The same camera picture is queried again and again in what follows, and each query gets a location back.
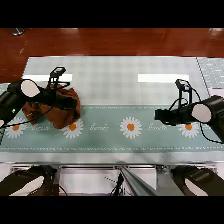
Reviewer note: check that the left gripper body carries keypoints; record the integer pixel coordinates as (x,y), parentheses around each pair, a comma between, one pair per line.
(65,101)

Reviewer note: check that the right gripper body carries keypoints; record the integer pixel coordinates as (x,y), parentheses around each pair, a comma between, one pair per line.
(173,116)

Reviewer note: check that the brown T-shirt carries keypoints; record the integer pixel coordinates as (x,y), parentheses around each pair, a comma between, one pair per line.
(61,118)

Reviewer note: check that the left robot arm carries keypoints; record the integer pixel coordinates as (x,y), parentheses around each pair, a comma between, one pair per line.
(13,100)

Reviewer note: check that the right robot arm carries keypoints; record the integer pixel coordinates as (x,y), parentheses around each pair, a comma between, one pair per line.
(215,110)

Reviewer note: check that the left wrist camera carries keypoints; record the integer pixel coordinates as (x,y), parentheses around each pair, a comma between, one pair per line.
(57,71)

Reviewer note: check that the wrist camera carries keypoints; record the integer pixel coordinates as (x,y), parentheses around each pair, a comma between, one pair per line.
(182,86)
(57,71)

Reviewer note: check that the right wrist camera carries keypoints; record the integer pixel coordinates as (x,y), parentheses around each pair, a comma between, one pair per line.
(182,86)

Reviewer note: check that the silver frame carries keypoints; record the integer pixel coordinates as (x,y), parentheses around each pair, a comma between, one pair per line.
(146,188)

